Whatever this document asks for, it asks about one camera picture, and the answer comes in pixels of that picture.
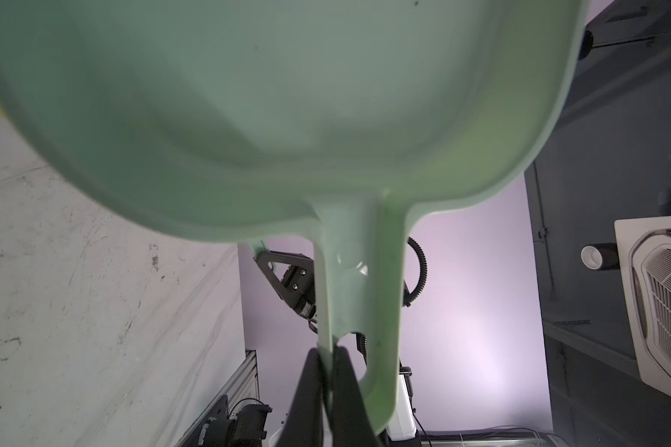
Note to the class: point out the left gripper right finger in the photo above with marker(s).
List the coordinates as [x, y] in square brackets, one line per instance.
[348, 419]

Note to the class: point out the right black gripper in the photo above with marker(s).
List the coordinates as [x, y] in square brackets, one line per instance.
[291, 276]

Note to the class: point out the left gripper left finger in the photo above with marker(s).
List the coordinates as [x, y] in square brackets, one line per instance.
[304, 426]

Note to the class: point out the green plastic dustpan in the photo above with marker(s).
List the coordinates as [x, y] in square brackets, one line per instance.
[344, 122]

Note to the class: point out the green hand brush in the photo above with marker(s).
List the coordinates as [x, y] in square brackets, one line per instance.
[257, 247]

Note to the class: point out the white ceiling air conditioner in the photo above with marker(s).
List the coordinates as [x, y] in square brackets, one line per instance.
[644, 247]

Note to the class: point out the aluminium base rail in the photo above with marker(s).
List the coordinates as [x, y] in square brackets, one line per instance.
[242, 387]

